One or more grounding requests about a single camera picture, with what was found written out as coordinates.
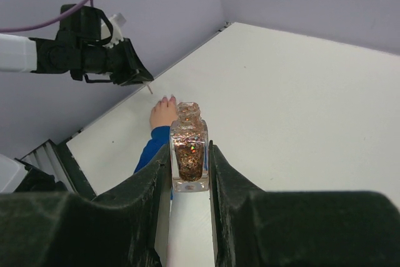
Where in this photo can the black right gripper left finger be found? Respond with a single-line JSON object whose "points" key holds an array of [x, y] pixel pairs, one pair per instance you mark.
{"points": [[43, 224]]}

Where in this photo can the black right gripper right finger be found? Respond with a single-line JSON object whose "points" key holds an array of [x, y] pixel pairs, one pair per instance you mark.
{"points": [[253, 227]]}

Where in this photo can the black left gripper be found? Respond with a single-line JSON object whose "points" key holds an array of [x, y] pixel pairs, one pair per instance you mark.
{"points": [[125, 66]]}

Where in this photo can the glitter nail polish bottle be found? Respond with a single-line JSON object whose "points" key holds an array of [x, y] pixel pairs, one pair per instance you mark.
{"points": [[189, 148]]}

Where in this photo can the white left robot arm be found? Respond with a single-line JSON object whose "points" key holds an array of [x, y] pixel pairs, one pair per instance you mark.
{"points": [[88, 45]]}

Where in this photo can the mannequin hand painted nails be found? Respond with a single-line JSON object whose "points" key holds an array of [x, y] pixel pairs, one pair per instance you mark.
{"points": [[163, 113]]}

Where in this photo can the blue white red sleeve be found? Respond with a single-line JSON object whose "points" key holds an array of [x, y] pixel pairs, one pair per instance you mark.
{"points": [[159, 138]]}

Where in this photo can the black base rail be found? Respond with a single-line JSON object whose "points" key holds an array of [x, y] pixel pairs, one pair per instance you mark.
{"points": [[74, 173]]}

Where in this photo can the aluminium extrusion bracket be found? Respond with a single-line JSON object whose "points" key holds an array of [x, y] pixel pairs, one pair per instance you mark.
{"points": [[45, 158]]}

